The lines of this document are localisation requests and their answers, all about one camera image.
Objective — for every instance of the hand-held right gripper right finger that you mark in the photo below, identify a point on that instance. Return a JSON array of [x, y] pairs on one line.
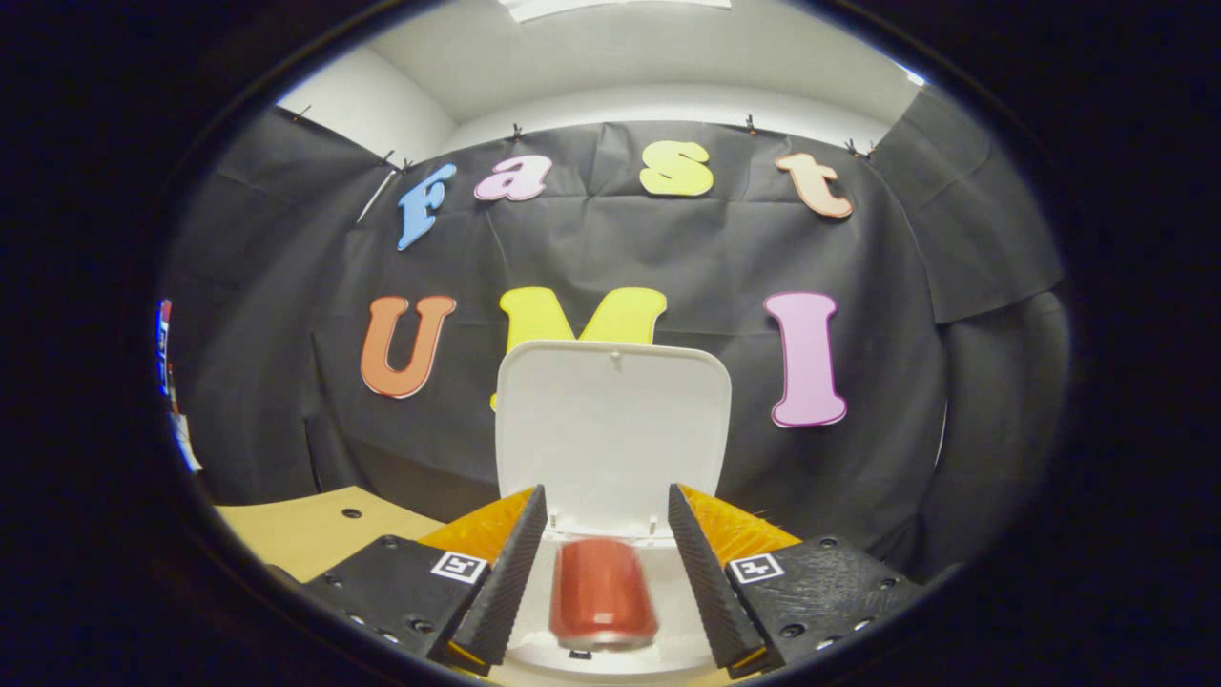
[[706, 592]]

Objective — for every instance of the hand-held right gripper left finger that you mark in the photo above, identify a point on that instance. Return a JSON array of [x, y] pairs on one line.
[[510, 592]]

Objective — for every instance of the red pop can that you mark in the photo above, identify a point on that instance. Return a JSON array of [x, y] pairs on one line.
[[603, 592]]

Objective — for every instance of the white desktop garbage bin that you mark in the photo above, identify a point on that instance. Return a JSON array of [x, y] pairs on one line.
[[610, 429]]

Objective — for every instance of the black backdrop cloth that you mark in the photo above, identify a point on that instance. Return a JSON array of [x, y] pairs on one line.
[[906, 334]]

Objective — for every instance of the white papers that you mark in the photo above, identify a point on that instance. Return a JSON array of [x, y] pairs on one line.
[[187, 444]]

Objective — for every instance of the ceiling light panel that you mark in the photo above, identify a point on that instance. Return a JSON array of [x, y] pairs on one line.
[[610, 8]]

